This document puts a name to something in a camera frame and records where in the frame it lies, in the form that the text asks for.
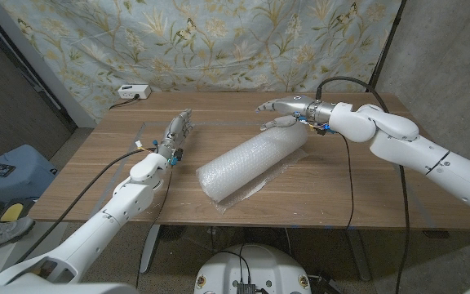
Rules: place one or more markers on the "small black electronics box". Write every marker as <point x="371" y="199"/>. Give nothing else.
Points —
<point x="246" y="288"/>

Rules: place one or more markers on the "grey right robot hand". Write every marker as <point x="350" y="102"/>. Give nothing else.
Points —
<point x="300" y="107"/>

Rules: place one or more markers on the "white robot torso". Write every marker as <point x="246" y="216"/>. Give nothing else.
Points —
<point x="259" y="265"/>

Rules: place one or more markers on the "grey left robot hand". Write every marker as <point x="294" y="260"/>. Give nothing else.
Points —
<point x="174" y="136"/>

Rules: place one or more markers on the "grey sneaker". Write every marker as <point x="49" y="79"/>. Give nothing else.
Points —
<point x="2" y="234"/>

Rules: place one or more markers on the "flat black patterned device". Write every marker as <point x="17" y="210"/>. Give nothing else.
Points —
<point x="0" y="169"/>

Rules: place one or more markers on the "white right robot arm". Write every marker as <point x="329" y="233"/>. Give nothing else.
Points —
<point x="422" y="155"/>

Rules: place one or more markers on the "blue plastic storage bin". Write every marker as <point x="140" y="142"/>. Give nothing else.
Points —
<point x="27" y="171"/>

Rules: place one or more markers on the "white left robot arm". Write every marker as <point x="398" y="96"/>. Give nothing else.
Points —
<point x="104" y="220"/>

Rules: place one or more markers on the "shoe with yellow insole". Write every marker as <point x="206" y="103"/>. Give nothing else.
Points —
<point x="11" y="212"/>

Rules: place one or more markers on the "black backdrop stand pole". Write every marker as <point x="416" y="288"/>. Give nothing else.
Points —
<point x="384" y="49"/>

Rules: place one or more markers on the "white power strip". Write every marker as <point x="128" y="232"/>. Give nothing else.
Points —
<point x="133" y="91"/>

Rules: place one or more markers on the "clear bubble wrap roll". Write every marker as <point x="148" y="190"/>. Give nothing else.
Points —
<point x="251" y="157"/>

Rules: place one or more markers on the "white table leg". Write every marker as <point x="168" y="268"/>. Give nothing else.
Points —
<point x="149" y="249"/>
<point x="359" y="257"/>

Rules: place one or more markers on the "floral light blue backdrop cloth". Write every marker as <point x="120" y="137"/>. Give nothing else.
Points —
<point x="218" y="49"/>

